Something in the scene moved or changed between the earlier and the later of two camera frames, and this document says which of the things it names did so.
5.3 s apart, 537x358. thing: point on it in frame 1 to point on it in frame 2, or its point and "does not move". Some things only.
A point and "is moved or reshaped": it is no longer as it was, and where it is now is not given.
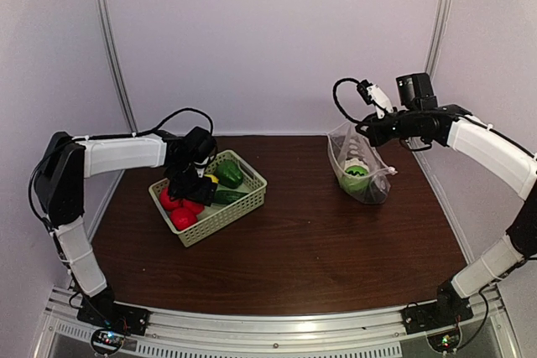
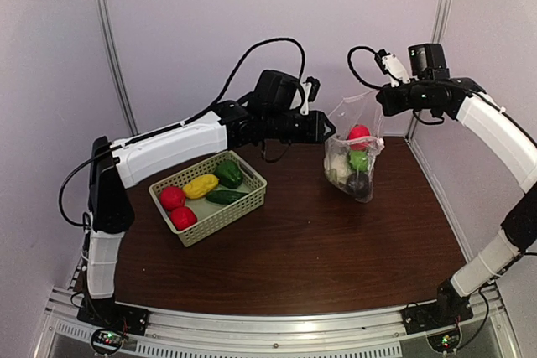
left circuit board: x=106 y=341 does not move
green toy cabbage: x=355 y=179 to x=358 y=160
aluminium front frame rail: x=166 y=334 does not move
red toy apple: x=168 y=203 does not move
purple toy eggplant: x=371 y=194 to x=357 y=184
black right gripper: x=375 y=135 to x=391 y=106
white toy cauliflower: x=355 y=162 to x=337 y=167
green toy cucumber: x=228 y=197 does not move
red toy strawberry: x=181 y=218 does not move
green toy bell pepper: x=229 y=173 does not move
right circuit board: x=445 y=342 does not move
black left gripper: x=203 y=194 to x=316 y=130
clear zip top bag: x=358 y=168 is moved or reshaped
